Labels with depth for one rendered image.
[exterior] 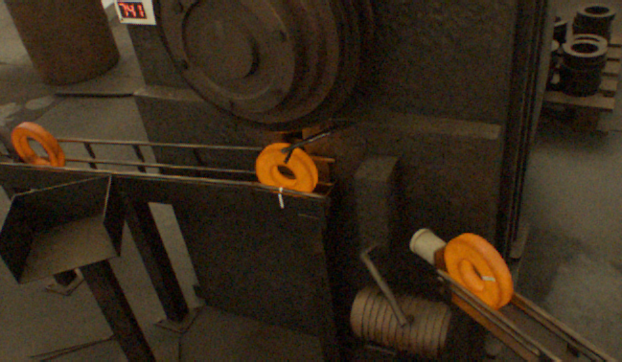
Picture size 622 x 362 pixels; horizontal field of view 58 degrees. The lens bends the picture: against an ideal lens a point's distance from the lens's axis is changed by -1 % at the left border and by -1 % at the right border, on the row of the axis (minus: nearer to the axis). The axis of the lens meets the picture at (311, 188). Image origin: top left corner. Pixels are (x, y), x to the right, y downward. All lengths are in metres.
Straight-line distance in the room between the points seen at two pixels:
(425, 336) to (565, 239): 1.12
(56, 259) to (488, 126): 1.11
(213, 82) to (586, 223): 1.64
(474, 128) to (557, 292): 0.99
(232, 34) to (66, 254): 0.79
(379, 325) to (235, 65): 0.65
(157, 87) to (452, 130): 0.81
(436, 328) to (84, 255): 0.89
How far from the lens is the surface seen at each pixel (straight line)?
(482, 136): 1.22
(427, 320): 1.30
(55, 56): 4.09
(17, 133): 1.98
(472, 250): 1.10
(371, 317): 1.32
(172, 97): 1.54
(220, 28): 1.08
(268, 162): 1.37
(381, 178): 1.22
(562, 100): 2.88
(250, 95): 1.14
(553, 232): 2.33
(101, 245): 1.56
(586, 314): 2.07
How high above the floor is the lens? 1.54
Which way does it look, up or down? 37 degrees down
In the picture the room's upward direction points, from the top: 9 degrees counter-clockwise
